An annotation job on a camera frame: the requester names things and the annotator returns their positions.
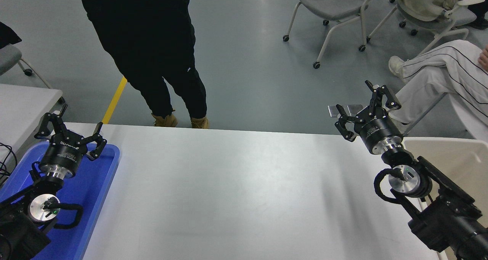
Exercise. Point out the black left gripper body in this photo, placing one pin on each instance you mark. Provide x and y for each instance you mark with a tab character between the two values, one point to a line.
63	153

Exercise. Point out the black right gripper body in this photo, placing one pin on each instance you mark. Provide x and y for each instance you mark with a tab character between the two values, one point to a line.
379	130

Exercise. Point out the seated person's hand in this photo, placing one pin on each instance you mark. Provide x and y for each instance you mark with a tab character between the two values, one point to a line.
484	58

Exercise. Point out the metal floor plate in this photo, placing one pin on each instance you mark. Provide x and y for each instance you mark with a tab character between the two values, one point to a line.
332	110
354	108

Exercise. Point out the white side table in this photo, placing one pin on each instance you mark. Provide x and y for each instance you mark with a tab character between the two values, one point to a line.
23	107

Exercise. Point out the blue plastic tray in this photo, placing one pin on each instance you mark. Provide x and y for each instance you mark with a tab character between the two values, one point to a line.
95	183

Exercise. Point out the yellow floor tape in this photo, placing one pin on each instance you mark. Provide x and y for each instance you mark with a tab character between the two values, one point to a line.
114	100

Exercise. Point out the seated person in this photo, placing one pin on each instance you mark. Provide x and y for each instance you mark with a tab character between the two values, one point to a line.
431	77

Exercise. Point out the grey chair with metal legs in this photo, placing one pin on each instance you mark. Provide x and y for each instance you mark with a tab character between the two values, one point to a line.
7	58

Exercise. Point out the large pale bin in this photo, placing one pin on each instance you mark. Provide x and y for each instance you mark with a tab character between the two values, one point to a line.
465	164

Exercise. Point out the black cloth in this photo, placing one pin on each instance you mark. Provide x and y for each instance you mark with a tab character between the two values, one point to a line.
5	35

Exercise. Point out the white office chair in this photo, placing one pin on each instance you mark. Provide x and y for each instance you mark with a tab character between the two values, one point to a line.
453	21

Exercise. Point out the cream jacket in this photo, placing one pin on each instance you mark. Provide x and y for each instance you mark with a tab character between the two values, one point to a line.
423	0

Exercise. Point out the standing person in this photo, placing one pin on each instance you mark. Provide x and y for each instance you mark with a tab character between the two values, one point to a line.
145	42

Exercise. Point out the grey chair with white legs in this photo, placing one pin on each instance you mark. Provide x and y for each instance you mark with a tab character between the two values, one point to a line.
328	2

